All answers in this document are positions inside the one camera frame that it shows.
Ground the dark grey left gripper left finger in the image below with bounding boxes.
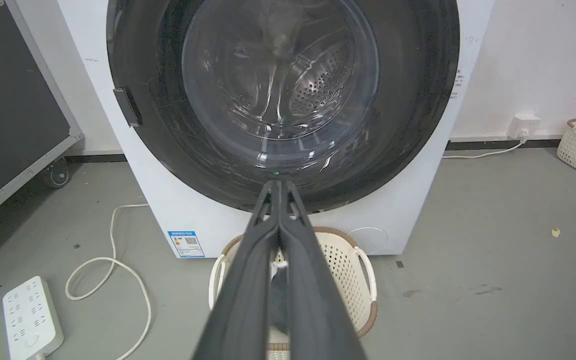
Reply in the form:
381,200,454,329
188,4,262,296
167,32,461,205
191,180,281,360

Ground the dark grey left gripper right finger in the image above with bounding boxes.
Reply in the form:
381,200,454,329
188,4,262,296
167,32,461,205
279,180,368,360

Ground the black round washing machine door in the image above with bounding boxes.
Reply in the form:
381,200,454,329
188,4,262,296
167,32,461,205
106,0,461,213

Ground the white front-load washing machine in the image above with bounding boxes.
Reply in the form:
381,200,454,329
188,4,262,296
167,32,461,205
57,0,496,259

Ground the dark clothing in basket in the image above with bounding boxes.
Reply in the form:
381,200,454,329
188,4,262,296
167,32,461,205
268,265,290,335

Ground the cream perforated laundry basket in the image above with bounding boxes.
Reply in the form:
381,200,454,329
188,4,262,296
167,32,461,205
208,226,379,360

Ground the blue energy label sticker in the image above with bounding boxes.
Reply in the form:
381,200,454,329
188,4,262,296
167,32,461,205
167,230,206,259

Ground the white power strip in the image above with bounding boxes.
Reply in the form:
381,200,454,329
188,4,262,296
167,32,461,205
2,276,65,360

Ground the black caster wheel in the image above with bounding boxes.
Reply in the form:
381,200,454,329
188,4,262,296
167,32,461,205
44,158,71,189

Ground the black flight case on wheels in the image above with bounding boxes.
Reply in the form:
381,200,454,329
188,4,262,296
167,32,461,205
0,0,84,250

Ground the white power strip cable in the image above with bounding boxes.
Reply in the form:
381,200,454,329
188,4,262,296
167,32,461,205
65,203,152,360

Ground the white wall socket with plug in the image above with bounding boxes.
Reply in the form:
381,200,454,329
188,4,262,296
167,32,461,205
506,114,542,141

